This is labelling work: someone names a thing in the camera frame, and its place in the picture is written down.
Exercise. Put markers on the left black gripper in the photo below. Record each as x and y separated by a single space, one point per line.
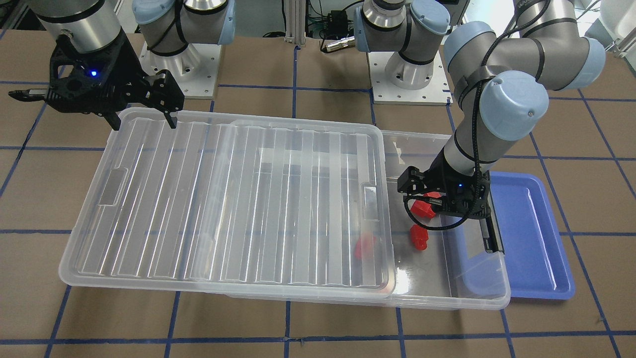
439 175

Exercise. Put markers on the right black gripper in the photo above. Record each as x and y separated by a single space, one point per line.
120 74

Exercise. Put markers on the red toy block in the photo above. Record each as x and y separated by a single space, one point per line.
365 246
419 237
422 209

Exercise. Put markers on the clear plastic box lid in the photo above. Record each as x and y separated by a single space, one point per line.
151 216

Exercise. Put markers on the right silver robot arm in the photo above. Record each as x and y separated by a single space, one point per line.
171 28

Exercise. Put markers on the clear plastic storage box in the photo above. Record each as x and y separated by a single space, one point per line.
437 223

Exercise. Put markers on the blue plastic tray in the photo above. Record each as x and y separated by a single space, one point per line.
533 262

